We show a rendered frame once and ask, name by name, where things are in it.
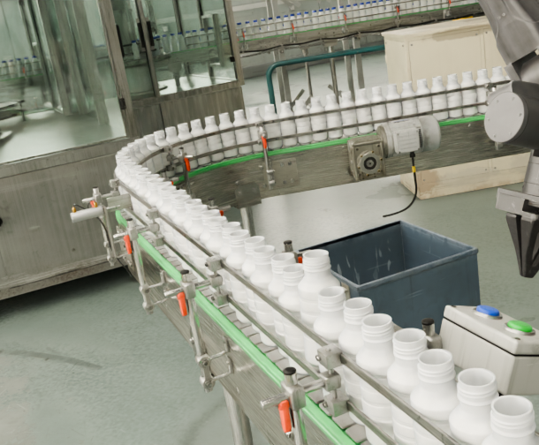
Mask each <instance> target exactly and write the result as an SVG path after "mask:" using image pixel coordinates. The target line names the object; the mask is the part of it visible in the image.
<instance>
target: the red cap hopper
mask: <svg viewBox="0 0 539 445"><path fill-rule="evenodd" d="M281 1H282V2H284V3H285V4H286V5H288V6H289V7H290V8H292V6H293V4H294V5H296V6H297V7H298V8H299V7H300V5H301V4H300V3H299V2H298V1H296V0H289V1H290V2H292V3H290V2H289V1H288V0H281ZM348 4H350V5H351V9H353V4H355V0H348ZM266 5H267V12H268V18H272V21H273V22H276V21H277V18H276V17H277V16H279V9H278V3H277V0H266ZM343 5H344V9H345V4H344V0H338V11H339V6H343ZM342 42H343V49H344V50H347V49H349V41H348V39H347V40H343V41H342ZM360 47H361V46H360V41H358V40H355V39H354V37H353V48H354V49H357V48H360ZM273 53H274V59H275V62H277V61H282V60H286V59H285V49H284V53H279V51H278V50H274V51H273ZM354 57H355V65H356V72H357V80H358V88H359V89H365V84H364V76H363V68H362V61H361V54H355V55H354ZM345 70H346V77H347V85H348V92H351V96H352V101H353V102H356V101H355V93H354V85H353V71H352V64H351V56H345ZM276 71H277V83H278V88H279V94H280V101H281V102H289V103H290V107H291V111H292V112H293V113H294V112H295V111H293V107H294V105H295V104H296V103H295V102H296V100H299V98H300V97H301V96H302V95H303V94H304V92H305V90H304V89H301V90H300V92H299V93H298V95H297V96H296V97H295V99H294V100H293V102H292V96H291V90H290V84H289V78H288V71H287V65H286V66H280V67H277V68H276ZM312 97H313V96H312V95H310V96H309V97H308V98H307V100H306V101H305V104H306V107H307V106H308V104H309V103H310V102H311V98H312Z"/></svg>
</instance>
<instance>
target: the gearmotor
mask: <svg viewBox="0 0 539 445"><path fill-rule="evenodd" d="M346 142H347V149H348V156H349V164H350V171H351V176H353V181H354V182H356V183H358V182H360V181H361V180H364V179H370V178H374V177H384V176H386V167H385V159H384V157H385V158H386V159H387V158H390V157H395V156H401V155H409V156H410V157H411V158H412V165H413V166H412V169H413V173H414V185H415V193H414V198H413V200H412V202H411V203H410V204H409V205H408V206H407V207H405V208H404V209H402V210H400V211H398V212H395V213H392V214H388V215H383V217H387V216H391V215H396V214H399V213H401V212H403V211H405V210H407V209H408V208H410V207H411V206H412V205H413V203H414V201H415V199H416V196H417V181H416V174H415V171H416V170H415V166H414V157H415V154H416V153H420V152H425V151H430V150H436V149H439V147H440V145H441V130H440V126H439V123H438V121H437V119H436V118H435V117H434V116H429V117H419V118H413V119H405V120H399V121H394V122H390V123H387V124H380V125H379V126H377V128H376V135H375V134H371V135H366V136H360V137H356V138H350V139H349V140H347V141H346Z"/></svg>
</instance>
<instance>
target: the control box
mask: <svg viewBox="0 0 539 445"><path fill-rule="evenodd" d="M476 307H477V306H463V305H447V306H446V307H445V309H444V318H443V321H442V326H441V329H440V334H439V335H440V336H441V337H442V343H443V350H446V351H449V352H450V353H451V354H452V359H453V361H454V365H456V366H458V367H459V368H461V369H463V370H466V369H469V368H484V369H487V370H490V371H491V372H493V373H494V374H495V375H496V381H497V392H498V394H499V396H507V395H515V396H528V395H539V330H537V329H535V328H533V330H532V332H525V331H520V330H517V329H514V328H510V327H508V326H507V323H508V321H516V320H515V319H514V318H512V317H510V316H508V315H506V314H503V313H500V314H499V316H493V315H488V314H485V313H480V312H478V311H476Z"/></svg>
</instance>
